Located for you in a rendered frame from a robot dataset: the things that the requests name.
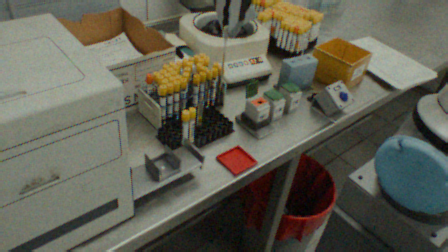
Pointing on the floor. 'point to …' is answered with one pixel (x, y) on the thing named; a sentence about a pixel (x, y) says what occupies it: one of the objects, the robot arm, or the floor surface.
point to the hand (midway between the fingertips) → (226, 32)
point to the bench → (163, 221)
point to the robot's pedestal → (352, 236)
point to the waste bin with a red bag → (298, 235)
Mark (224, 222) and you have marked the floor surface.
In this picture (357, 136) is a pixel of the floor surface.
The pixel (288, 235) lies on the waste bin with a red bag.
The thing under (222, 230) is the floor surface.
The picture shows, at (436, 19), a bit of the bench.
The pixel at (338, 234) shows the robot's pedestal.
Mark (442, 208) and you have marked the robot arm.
